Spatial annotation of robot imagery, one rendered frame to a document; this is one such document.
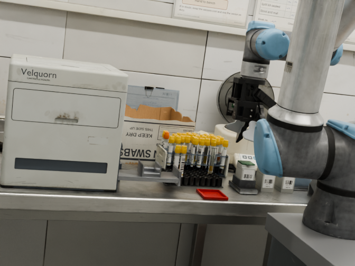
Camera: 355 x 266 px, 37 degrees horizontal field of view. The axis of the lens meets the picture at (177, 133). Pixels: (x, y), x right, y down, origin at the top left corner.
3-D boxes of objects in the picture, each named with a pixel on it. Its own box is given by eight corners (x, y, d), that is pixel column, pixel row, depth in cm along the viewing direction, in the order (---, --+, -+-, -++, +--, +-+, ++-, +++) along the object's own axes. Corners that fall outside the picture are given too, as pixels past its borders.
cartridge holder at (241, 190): (239, 193, 147) (241, 181, 146) (228, 184, 155) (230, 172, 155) (257, 195, 148) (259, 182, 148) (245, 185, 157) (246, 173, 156)
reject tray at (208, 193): (204, 199, 137) (204, 196, 137) (195, 191, 144) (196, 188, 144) (227, 200, 139) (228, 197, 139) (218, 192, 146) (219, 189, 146)
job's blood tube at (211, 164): (207, 181, 153) (212, 148, 152) (205, 180, 155) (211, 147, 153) (211, 182, 154) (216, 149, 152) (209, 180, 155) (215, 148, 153)
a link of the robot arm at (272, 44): (307, 31, 129) (292, 31, 140) (263, 26, 127) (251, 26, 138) (302, 64, 130) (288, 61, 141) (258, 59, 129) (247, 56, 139)
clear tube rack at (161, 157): (162, 175, 156) (165, 151, 154) (154, 165, 165) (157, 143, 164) (226, 178, 162) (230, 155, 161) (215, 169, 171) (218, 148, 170)
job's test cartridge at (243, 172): (239, 187, 149) (243, 165, 148) (233, 182, 153) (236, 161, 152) (252, 187, 150) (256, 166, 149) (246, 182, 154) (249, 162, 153)
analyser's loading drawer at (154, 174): (102, 182, 133) (104, 163, 132) (99, 175, 139) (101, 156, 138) (179, 186, 139) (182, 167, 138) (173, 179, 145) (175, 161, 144)
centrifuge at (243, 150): (224, 173, 168) (230, 135, 166) (207, 151, 197) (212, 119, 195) (296, 180, 172) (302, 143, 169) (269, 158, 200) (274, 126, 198)
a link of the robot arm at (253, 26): (252, 19, 138) (244, 20, 146) (245, 62, 140) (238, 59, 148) (281, 24, 139) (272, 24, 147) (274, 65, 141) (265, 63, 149)
